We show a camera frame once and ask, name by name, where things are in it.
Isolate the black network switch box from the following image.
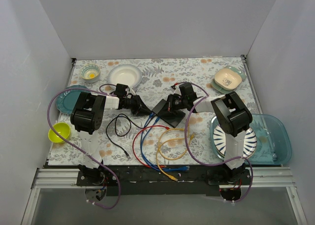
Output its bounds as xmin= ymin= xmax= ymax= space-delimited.
xmin=152 ymin=99 xmax=186 ymax=128

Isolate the yellow ethernet cable port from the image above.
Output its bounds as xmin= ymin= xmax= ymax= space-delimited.
xmin=156 ymin=137 xmax=178 ymax=181
xmin=157 ymin=128 xmax=186 ymax=161

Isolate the yellow ethernet cable end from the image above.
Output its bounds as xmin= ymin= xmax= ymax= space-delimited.
xmin=157 ymin=132 xmax=196 ymax=160

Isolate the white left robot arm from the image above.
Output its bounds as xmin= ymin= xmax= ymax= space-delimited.
xmin=70 ymin=84 xmax=152 ymax=186

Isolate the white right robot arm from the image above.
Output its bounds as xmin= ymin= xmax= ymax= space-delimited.
xmin=161 ymin=82 xmax=252 ymax=185

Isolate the floral patterned tablecloth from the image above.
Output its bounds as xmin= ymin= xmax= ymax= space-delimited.
xmin=47 ymin=57 xmax=262 ymax=165

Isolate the white shallow bowl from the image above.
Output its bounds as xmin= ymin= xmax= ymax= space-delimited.
xmin=107 ymin=64 xmax=142 ymax=88

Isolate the cream square bowl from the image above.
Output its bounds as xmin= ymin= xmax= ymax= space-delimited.
xmin=214 ymin=68 xmax=242 ymax=91

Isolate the small patterned bowl yellow centre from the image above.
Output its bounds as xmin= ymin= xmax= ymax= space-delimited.
xmin=80 ymin=64 xmax=101 ymax=83

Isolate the teal scalloped plate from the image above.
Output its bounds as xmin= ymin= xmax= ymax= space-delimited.
xmin=56 ymin=85 xmax=87 ymax=115

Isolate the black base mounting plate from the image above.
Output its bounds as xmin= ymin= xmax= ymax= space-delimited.
xmin=76 ymin=165 xmax=251 ymax=196

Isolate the lime green bowl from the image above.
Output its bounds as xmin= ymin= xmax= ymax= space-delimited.
xmin=48 ymin=122 xmax=71 ymax=144

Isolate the blue striped round plate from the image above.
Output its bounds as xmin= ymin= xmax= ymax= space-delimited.
xmin=212 ymin=125 xmax=257 ymax=159

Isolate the transparent blue plastic tray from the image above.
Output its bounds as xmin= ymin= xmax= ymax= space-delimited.
xmin=209 ymin=113 xmax=292 ymax=165

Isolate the blue ethernet cable end port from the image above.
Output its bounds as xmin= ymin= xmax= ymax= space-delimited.
xmin=132 ymin=114 xmax=189 ymax=176

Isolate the blue ethernet cable near red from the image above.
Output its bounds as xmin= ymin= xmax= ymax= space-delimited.
xmin=139 ymin=117 xmax=189 ymax=172

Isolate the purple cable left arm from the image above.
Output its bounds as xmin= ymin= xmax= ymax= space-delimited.
xmin=47 ymin=83 xmax=121 ymax=210

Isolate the aluminium frame rail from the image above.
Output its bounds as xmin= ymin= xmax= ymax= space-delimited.
xmin=22 ymin=166 xmax=308 ymax=225

